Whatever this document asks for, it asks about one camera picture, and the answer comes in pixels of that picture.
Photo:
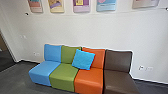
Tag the brown wooden door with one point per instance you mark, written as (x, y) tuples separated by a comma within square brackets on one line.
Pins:
[(2, 43)]

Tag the blue square cushion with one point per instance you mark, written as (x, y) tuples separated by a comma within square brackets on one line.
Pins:
[(83, 59)]

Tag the orange sofa seat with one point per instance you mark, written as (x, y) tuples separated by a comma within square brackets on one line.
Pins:
[(89, 81)]

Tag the green sofa seat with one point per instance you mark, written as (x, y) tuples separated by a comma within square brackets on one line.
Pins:
[(63, 77)]

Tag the blue sofa seat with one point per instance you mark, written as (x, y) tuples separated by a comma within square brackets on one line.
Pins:
[(42, 71)]

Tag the light blue wall poster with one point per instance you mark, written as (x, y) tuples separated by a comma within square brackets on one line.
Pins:
[(106, 4)]

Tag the yellow wall poster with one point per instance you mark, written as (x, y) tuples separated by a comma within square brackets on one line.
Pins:
[(56, 5)]

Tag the white light switch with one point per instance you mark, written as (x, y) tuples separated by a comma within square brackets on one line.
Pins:
[(23, 36)]

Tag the pink and orange wall poster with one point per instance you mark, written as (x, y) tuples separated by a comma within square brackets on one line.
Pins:
[(35, 5)]

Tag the beige and pink wall poster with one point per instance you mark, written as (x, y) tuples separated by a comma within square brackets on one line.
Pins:
[(145, 3)]

